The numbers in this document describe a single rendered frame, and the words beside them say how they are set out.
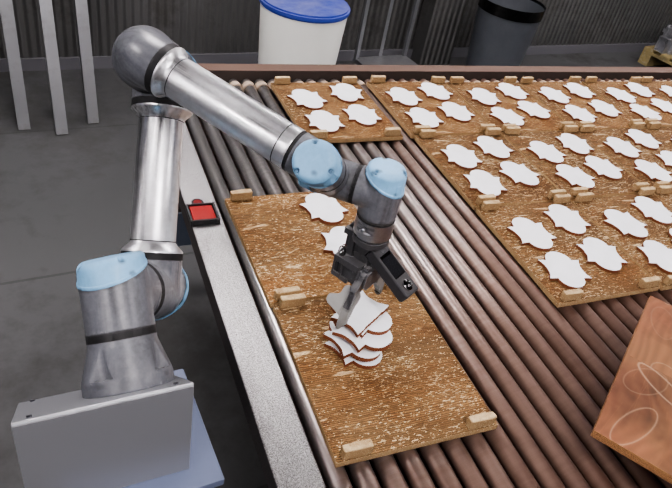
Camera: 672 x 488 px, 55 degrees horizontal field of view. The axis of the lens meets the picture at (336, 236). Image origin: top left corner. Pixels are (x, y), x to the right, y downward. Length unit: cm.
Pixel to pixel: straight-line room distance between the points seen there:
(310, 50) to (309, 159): 300
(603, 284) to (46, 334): 197
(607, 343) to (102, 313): 118
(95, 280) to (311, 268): 60
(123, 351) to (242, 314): 41
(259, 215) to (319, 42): 241
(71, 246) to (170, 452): 198
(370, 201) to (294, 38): 287
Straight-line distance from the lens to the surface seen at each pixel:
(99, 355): 113
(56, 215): 326
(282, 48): 402
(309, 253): 160
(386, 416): 130
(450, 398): 137
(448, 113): 244
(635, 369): 148
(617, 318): 180
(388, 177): 113
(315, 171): 102
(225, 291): 150
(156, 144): 127
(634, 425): 137
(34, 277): 294
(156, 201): 126
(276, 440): 125
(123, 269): 112
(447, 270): 170
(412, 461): 128
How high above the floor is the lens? 194
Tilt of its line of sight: 37 degrees down
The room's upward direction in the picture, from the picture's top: 12 degrees clockwise
